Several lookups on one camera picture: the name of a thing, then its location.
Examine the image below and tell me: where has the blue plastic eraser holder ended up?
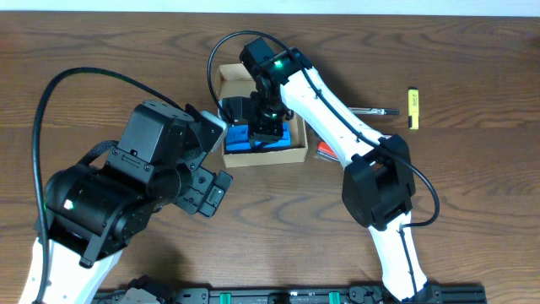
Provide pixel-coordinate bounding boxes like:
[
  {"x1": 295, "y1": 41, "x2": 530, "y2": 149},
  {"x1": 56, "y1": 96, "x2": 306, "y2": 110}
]
[{"x1": 224, "y1": 122, "x2": 292, "y2": 153}]

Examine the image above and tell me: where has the brown cardboard box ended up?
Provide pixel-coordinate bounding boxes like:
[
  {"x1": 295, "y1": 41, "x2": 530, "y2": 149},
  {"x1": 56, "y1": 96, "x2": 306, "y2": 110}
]
[{"x1": 213, "y1": 63, "x2": 308, "y2": 168}]

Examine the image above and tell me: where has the orange stapler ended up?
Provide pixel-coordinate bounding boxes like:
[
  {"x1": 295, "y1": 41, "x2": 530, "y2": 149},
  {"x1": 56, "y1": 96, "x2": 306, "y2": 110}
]
[{"x1": 316, "y1": 141, "x2": 338, "y2": 162}]

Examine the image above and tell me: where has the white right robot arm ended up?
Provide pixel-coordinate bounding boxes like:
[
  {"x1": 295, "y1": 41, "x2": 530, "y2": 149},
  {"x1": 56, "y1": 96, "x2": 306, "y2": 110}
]
[{"x1": 240, "y1": 38, "x2": 428, "y2": 302}]

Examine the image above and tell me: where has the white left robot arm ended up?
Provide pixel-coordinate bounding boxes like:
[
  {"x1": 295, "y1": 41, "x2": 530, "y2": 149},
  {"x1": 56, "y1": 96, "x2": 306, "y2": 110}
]
[{"x1": 20, "y1": 100, "x2": 232, "y2": 303}]

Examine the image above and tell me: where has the black whiteboard marker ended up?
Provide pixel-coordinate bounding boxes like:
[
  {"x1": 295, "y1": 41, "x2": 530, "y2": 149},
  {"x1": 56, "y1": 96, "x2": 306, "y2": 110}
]
[{"x1": 349, "y1": 107, "x2": 399, "y2": 116}]

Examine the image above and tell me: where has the yellow highlighter pen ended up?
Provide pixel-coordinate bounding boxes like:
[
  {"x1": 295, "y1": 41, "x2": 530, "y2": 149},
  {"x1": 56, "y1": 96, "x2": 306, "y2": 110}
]
[{"x1": 408, "y1": 87, "x2": 419, "y2": 130}]

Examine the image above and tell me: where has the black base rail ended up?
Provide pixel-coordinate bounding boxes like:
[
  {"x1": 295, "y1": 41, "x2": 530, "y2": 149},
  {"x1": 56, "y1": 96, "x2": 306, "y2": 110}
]
[{"x1": 90, "y1": 276, "x2": 488, "y2": 304}]

